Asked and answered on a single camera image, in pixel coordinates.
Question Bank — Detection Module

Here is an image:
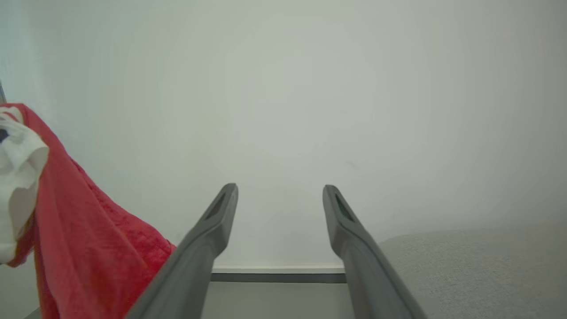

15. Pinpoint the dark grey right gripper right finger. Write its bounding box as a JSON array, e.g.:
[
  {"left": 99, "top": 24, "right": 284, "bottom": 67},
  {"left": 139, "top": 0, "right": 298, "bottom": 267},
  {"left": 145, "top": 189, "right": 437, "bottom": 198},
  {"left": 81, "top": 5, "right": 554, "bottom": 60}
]
[{"left": 322, "top": 184, "right": 428, "bottom": 319}]

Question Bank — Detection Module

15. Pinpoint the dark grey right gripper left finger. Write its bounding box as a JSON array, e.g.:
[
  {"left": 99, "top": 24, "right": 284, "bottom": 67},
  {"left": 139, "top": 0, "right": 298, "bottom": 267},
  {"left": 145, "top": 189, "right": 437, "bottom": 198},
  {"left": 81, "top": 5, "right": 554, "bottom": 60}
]
[{"left": 125, "top": 183, "right": 239, "bottom": 319}]

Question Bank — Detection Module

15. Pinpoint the red garment with white trim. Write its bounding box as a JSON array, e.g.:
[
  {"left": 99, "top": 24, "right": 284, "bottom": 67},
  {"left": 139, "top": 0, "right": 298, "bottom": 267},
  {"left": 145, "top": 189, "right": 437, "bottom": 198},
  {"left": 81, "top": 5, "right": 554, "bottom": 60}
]
[{"left": 0, "top": 103, "right": 178, "bottom": 319}]

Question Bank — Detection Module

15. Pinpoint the grey fabric sofa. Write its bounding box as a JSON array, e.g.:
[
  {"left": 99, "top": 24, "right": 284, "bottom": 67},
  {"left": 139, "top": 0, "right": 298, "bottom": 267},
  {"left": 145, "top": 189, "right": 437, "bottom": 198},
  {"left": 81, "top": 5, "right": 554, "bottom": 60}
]
[{"left": 379, "top": 228, "right": 567, "bottom": 319}]

